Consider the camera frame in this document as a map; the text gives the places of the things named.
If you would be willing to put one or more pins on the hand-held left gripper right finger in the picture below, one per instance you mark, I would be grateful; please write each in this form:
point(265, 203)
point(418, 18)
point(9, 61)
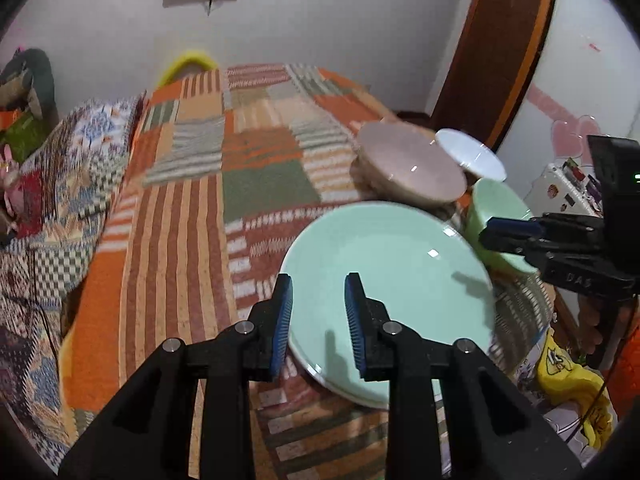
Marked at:
point(354, 320)

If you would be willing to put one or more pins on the green bowl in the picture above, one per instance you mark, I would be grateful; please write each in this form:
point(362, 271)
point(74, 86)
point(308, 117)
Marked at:
point(495, 205)

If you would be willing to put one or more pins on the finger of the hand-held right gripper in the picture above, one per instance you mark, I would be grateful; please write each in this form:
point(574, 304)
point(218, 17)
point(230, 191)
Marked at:
point(515, 226)
point(505, 244)

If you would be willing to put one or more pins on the grey plush toy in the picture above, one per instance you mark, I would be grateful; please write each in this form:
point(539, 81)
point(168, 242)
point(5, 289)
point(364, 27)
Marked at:
point(30, 80)

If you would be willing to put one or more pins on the patterned quilt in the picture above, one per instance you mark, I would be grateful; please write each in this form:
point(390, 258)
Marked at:
point(65, 185)

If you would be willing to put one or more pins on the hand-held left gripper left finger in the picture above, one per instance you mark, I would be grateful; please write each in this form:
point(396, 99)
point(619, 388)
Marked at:
point(282, 320)

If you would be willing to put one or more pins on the green plate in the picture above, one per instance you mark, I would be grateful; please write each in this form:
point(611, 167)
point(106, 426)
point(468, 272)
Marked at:
point(400, 270)

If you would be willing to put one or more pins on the pink bowl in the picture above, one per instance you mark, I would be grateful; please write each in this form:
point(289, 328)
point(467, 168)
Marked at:
point(410, 165)

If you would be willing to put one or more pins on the yellow foam tube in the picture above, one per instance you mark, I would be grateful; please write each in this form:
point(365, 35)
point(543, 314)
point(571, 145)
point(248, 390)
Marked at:
point(187, 60)

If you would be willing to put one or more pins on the striped patchwork blanket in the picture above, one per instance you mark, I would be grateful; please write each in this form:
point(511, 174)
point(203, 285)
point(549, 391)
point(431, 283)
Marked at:
point(200, 160)

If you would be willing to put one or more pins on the person's right hand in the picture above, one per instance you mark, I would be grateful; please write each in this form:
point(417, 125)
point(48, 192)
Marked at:
point(592, 330)

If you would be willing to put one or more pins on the white sliding door with hearts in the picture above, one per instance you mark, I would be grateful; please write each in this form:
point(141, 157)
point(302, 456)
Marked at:
point(585, 60)

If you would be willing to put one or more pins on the white bowl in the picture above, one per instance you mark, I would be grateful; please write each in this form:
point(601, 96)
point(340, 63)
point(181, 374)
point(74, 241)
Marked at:
point(472, 155)

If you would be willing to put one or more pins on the yellow plush toy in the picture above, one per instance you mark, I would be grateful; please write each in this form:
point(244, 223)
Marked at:
point(575, 385)

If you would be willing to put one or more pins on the brown wooden door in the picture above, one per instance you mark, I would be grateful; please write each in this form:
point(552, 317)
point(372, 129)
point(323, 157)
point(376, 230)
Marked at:
point(495, 50)

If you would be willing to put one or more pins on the pink rabbit toy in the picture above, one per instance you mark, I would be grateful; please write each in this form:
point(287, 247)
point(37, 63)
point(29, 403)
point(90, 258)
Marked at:
point(7, 180)

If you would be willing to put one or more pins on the white cabinet with stickers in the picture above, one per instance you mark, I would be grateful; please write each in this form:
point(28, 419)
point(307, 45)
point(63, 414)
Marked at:
point(565, 185)

